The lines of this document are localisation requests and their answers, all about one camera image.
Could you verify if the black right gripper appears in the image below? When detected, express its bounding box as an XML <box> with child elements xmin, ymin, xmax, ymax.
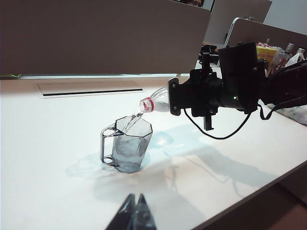
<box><xmin>167</xmin><ymin>69</ymin><xmax>224</xmax><ymax>117</ymax></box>

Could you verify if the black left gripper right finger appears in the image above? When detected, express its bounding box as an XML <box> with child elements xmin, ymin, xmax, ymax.
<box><xmin>132</xmin><ymin>193</ymin><xmax>157</xmax><ymax>230</ymax></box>

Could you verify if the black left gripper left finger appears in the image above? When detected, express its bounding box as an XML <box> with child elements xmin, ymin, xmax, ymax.
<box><xmin>105</xmin><ymin>193</ymin><xmax>135</xmax><ymax>230</ymax></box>

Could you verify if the mineral water bottle red label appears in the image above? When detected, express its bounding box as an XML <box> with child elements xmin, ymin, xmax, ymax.
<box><xmin>139</xmin><ymin>87</ymin><xmax>174</xmax><ymax>114</ymax></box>

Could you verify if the clear grey plastic mug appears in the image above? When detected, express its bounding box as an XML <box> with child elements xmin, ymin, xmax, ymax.
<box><xmin>99</xmin><ymin>115</ymin><xmax>154</xmax><ymax>173</ymax></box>

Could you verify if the brown desk divider panel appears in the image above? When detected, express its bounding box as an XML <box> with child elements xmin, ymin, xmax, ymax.
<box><xmin>203</xmin><ymin>0</ymin><xmax>273</xmax><ymax>46</ymax></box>
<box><xmin>0</xmin><ymin>0</ymin><xmax>212</xmax><ymax>75</ymax></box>
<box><xmin>224</xmin><ymin>18</ymin><xmax>307</xmax><ymax>61</ymax></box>

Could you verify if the yellow snack box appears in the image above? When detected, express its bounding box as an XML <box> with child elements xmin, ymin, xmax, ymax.
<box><xmin>256</xmin><ymin>45</ymin><xmax>277</xmax><ymax>61</ymax></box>

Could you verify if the white plastic bag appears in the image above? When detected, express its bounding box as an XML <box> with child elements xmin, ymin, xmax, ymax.
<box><xmin>284</xmin><ymin>53</ymin><xmax>307</xmax><ymax>67</ymax></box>

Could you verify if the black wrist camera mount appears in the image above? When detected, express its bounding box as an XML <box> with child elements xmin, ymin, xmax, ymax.
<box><xmin>199</xmin><ymin>44</ymin><xmax>219</xmax><ymax>70</ymax></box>

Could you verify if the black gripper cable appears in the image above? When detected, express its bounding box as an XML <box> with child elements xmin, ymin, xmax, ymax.
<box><xmin>181</xmin><ymin>100</ymin><xmax>260</xmax><ymax>140</ymax></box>

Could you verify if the white desk cable tray lid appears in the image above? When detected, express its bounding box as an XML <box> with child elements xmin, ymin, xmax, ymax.
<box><xmin>37</xmin><ymin>80</ymin><xmax>146</xmax><ymax>99</ymax></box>

